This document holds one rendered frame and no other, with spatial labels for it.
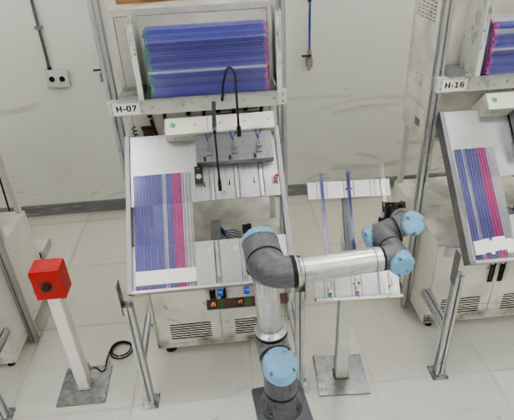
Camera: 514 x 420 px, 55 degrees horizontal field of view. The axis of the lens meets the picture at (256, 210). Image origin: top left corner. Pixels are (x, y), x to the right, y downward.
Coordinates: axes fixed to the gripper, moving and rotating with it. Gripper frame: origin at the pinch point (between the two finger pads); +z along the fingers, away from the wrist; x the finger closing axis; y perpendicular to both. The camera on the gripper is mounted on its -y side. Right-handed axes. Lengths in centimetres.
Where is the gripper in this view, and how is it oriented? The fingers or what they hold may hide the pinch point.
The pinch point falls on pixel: (385, 217)
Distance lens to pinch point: 195.2
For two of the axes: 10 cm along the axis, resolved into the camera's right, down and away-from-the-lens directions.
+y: -0.5, -9.9, -1.0
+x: -10.0, 0.5, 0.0
